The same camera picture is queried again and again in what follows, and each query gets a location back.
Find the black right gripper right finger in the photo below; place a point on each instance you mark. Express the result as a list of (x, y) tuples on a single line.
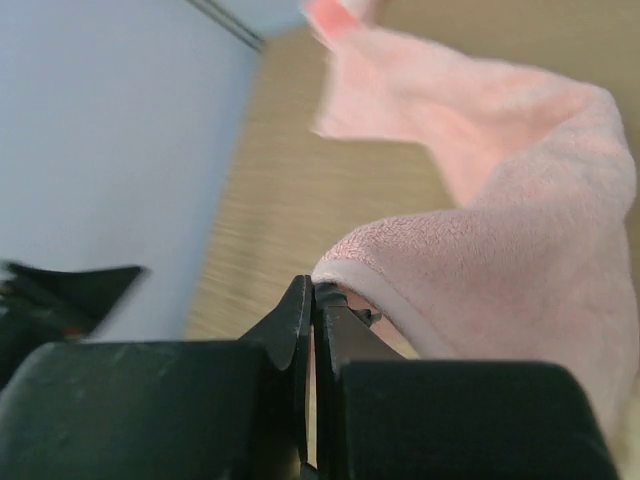
[(381, 416)]

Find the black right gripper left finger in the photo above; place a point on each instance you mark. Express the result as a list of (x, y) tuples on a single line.
[(221, 409)]

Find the large pink towel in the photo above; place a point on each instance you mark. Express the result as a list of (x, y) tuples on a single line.
[(533, 260)]

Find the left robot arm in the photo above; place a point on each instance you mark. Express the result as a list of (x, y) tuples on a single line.
[(43, 306)]

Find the left aluminium frame post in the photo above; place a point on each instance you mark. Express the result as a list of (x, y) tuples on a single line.
[(230, 23)]

